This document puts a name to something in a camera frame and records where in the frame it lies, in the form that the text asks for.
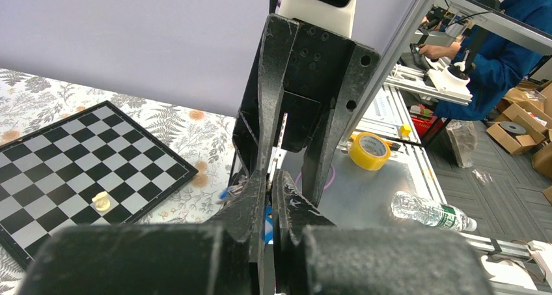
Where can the person in blue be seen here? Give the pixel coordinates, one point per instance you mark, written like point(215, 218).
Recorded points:
point(500, 65)

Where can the blue key tag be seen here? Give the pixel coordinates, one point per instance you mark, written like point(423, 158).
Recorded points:
point(268, 225)

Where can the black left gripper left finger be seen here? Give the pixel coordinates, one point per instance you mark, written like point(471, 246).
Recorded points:
point(223, 255)

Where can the black white chessboard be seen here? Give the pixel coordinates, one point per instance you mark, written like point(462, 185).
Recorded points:
point(49, 177)

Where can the clear plastic bottle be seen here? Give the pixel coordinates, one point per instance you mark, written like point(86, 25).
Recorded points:
point(431, 213)

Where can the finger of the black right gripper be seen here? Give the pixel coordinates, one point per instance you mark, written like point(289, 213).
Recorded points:
point(250, 151)
point(323, 151)

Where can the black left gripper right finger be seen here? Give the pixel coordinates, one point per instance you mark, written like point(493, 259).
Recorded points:
point(313, 256)

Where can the yellow tape roll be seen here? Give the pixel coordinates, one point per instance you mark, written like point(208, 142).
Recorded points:
point(369, 151)

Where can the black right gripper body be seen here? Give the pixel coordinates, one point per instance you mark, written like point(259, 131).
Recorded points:
point(308, 75)

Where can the white chess piece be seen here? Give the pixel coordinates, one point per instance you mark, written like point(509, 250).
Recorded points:
point(101, 201)

